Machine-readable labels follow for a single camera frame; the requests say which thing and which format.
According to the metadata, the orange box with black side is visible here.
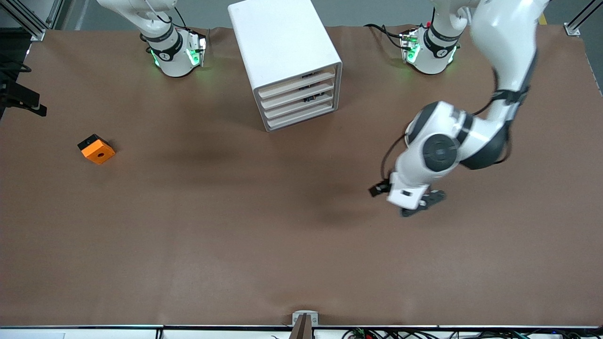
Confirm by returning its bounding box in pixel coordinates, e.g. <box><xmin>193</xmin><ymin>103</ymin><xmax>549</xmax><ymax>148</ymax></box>
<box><xmin>77</xmin><ymin>134</ymin><xmax>116</xmax><ymax>165</ymax></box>

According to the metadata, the brown table cover sheet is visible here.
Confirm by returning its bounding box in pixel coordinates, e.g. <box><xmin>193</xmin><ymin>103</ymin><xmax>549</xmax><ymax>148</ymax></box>
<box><xmin>0</xmin><ymin>24</ymin><xmax>603</xmax><ymax>328</ymax></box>

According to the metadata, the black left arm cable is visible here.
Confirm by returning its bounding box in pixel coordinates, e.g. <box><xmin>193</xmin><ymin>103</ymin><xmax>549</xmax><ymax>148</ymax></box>
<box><xmin>380</xmin><ymin>135</ymin><xmax>407</xmax><ymax>187</ymax></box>

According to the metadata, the aluminium frame profile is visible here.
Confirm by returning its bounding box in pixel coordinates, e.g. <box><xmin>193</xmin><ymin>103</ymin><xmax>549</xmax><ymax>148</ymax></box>
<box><xmin>563</xmin><ymin>0</ymin><xmax>603</xmax><ymax>37</ymax></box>
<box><xmin>0</xmin><ymin>0</ymin><xmax>65</xmax><ymax>42</ymax></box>

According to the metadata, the cable bundle below table edge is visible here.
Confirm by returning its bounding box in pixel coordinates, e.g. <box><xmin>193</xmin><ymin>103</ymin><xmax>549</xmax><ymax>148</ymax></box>
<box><xmin>342</xmin><ymin>328</ymin><xmax>603</xmax><ymax>339</ymax></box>

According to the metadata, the grey metal bracket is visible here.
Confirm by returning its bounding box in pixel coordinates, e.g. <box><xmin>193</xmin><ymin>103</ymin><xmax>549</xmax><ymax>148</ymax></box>
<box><xmin>292</xmin><ymin>310</ymin><xmax>319</xmax><ymax>326</ymax></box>

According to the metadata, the black base cable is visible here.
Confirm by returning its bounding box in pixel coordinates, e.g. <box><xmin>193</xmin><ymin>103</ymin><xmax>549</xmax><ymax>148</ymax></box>
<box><xmin>364</xmin><ymin>23</ymin><xmax>406</xmax><ymax>50</ymax></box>

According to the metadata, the brown camera mount bar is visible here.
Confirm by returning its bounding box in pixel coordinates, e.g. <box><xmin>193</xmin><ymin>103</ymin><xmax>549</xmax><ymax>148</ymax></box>
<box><xmin>289</xmin><ymin>314</ymin><xmax>314</xmax><ymax>339</ymax></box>

